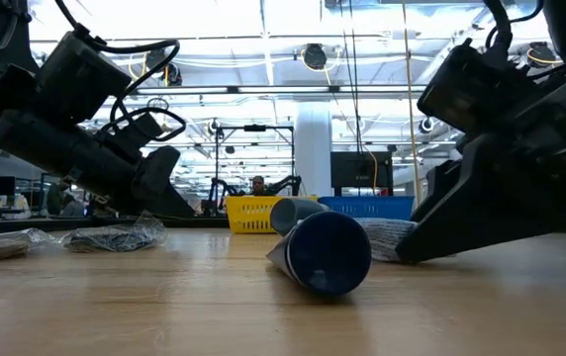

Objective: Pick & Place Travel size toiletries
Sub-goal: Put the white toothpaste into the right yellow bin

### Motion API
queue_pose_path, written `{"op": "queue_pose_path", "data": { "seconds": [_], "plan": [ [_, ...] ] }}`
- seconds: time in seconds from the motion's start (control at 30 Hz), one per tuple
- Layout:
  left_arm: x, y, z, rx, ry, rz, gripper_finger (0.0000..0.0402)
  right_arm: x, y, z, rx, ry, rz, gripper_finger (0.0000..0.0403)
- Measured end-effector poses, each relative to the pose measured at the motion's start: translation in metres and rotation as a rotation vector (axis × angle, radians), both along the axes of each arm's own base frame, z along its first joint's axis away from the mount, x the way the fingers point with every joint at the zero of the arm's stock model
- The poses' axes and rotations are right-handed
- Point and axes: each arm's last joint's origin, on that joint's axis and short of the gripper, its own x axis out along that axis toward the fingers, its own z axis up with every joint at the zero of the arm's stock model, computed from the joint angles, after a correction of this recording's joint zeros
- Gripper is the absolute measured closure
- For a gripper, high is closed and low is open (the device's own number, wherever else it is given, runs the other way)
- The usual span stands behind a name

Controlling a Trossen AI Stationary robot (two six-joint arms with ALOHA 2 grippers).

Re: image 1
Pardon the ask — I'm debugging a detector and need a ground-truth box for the person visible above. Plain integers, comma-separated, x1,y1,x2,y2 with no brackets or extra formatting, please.
249,175,269,197
13,193,32,219
47,181,72,218
62,195,86,218

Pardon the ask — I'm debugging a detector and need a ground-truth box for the grey toiletry tube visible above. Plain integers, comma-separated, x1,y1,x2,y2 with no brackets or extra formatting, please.
269,197,333,237

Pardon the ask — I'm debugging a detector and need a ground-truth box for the dark blue toiletry tube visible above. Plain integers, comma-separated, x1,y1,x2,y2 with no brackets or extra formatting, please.
265,211,373,298

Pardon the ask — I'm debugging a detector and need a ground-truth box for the grey ribbed toiletry packet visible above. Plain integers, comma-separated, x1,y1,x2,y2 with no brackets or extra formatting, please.
356,217,419,263

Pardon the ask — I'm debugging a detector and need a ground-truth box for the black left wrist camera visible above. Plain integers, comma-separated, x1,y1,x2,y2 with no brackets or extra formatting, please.
95,112,164,159

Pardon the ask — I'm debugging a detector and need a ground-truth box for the large black screen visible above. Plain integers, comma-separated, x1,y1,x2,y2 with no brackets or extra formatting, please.
330,151,394,197

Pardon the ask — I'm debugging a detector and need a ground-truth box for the black background rig frame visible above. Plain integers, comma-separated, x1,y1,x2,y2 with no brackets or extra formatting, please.
215,125,295,199

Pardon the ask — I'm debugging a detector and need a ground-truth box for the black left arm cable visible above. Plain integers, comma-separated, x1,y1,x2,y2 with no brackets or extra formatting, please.
54,0,188,144

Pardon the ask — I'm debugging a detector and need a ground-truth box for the blue plastic basket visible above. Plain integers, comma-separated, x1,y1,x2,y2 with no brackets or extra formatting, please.
318,196,416,222

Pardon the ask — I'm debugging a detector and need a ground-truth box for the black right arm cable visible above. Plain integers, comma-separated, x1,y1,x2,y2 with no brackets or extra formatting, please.
483,0,546,55

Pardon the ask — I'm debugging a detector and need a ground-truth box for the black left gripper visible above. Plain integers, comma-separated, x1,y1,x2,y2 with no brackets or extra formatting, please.
0,110,196,219

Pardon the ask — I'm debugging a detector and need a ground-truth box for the yellow plastic basket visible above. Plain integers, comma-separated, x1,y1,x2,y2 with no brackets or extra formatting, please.
224,195,320,234

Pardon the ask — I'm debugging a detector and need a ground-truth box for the white building pillar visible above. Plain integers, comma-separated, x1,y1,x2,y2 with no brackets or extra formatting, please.
295,101,332,197

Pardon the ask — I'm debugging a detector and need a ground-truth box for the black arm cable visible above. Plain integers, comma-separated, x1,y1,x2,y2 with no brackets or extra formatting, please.
54,0,188,144
483,0,546,55

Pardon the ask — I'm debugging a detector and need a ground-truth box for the black comb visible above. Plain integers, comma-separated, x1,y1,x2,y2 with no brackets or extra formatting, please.
59,211,169,253
0,226,59,264

